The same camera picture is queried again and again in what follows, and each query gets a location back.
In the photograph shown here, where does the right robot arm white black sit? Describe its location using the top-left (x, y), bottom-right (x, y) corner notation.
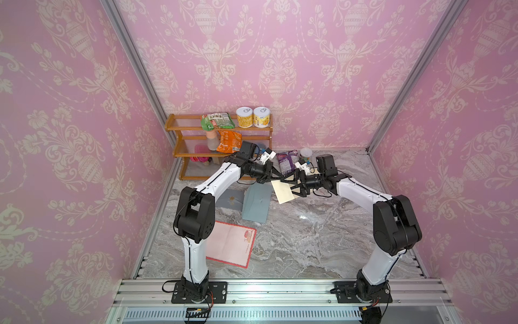
top-left (282, 155), bottom-right (422, 302)

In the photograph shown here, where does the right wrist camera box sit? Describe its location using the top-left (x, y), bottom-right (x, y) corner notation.
top-left (295, 159), bottom-right (313, 175)

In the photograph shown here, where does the yellow can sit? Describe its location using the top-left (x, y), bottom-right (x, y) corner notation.
top-left (236, 107), bottom-right (254, 128)
top-left (253, 107), bottom-right (271, 128)

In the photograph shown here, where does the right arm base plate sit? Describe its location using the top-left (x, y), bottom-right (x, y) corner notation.
top-left (330, 281), bottom-right (393, 305)

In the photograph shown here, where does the right yellow can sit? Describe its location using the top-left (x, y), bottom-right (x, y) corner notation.
top-left (253, 107), bottom-right (271, 128)

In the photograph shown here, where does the cream yellow letter paper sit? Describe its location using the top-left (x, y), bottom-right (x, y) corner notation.
top-left (271, 180), bottom-right (295, 204)

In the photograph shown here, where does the orange snack bag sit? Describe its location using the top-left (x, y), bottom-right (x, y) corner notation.
top-left (216, 130), bottom-right (242, 154)

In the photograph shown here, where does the green instant noodle cup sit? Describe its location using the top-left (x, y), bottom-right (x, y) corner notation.
top-left (299, 147), bottom-right (313, 163)

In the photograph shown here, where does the teal blue envelope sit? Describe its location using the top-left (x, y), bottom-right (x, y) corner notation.
top-left (241, 183), bottom-right (272, 224)

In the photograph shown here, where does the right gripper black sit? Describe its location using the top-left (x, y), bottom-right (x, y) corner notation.
top-left (281, 169), bottom-right (326, 197)

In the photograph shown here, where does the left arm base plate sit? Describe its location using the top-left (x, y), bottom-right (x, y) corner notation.
top-left (171, 281), bottom-right (228, 304)

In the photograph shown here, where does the dark grey envelope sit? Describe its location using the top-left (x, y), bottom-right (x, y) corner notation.
top-left (216, 189), bottom-right (245, 211)

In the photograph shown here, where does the left yellow can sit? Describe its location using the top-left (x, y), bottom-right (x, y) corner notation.
top-left (236, 107), bottom-right (254, 128)

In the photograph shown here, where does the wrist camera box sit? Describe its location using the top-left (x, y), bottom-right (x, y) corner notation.
top-left (260, 148), bottom-right (276, 165)
top-left (295, 159), bottom-right (313, 175)

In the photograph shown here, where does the pink item on shelf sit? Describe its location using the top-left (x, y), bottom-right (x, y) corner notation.
top-left (190, 144), bottom-right (211, 165)

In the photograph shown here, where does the green snack bag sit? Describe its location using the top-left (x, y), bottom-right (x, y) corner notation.
top-left (200, 112), bottom-right (236, 132)

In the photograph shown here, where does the beige bottle on shelf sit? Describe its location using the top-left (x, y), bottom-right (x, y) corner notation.
top-left (206, 130), bottom-right (220, 151)

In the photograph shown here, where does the purple snack bag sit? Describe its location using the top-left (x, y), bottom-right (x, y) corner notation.
top-left (276, 150), bottom-right (299, 176)

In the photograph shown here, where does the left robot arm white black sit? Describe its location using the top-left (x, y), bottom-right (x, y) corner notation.
top-left (173, 141), bottom-right (282, 302)

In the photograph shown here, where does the wooden three-tier shelf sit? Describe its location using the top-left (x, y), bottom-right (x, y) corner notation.
top-left (165, 114), bottom-right (274, 181)

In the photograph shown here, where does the aluminium front rail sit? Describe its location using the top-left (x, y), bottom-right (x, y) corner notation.
top-left (113, 278), bottom-right (453, 307)

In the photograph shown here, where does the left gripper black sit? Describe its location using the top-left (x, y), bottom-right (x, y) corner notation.
top-left (247, 161), bottom-right (284, 184)

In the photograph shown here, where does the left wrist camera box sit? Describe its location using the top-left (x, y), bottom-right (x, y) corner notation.
top-left (260, 148), bottom-right (276, 165)

